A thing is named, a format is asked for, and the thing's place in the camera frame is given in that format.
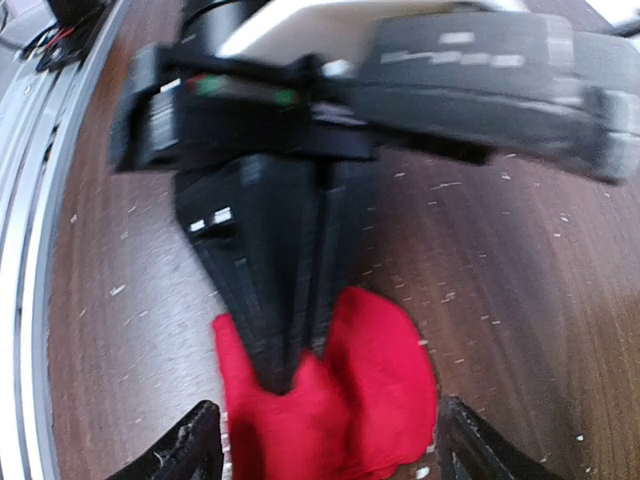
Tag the red and beige sock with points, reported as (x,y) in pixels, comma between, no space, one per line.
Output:
(365,408)

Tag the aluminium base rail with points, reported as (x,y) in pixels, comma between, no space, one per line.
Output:
(41,115)

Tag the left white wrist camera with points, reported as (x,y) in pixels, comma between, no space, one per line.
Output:
(282,31)

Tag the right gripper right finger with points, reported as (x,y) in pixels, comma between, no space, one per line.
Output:
(468,447)

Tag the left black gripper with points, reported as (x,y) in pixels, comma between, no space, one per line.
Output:
(460,84)

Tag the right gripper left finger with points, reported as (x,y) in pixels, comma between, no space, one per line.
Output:
(191,449)

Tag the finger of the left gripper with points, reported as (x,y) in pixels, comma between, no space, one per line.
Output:
(251,224)

